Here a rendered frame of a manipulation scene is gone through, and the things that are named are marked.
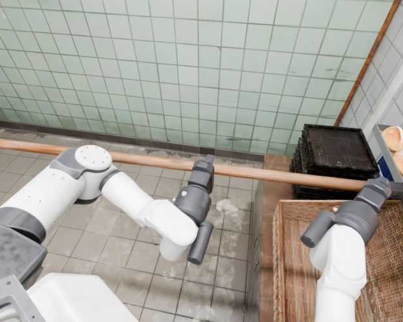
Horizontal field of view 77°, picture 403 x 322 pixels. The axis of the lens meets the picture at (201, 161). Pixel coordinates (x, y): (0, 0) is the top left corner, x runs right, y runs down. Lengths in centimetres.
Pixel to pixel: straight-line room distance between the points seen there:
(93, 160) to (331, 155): 103
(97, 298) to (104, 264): 158
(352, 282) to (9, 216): 59
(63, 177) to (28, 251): 17
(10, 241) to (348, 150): 127
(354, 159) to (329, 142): 13
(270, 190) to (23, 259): 124
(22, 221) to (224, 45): 158
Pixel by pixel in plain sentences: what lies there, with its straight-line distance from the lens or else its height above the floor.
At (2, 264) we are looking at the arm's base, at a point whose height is 139.
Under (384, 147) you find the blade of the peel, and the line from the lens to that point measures 95.
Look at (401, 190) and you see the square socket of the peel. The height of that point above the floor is 121.
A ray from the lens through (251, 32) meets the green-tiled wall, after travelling 179.
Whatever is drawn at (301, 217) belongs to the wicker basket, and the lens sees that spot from 138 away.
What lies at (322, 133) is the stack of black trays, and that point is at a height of 90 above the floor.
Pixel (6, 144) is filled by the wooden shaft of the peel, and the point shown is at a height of 118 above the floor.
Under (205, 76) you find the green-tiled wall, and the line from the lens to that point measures 195.
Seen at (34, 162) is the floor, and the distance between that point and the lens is 282.
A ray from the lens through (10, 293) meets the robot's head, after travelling 27.
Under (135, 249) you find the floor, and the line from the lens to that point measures 195.
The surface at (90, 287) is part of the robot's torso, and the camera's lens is 40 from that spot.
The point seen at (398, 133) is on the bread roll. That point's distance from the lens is 97.
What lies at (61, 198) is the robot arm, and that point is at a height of 133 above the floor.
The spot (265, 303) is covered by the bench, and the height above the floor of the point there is 58.
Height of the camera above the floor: 173
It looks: 47 degrees down
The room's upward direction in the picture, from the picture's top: straight up
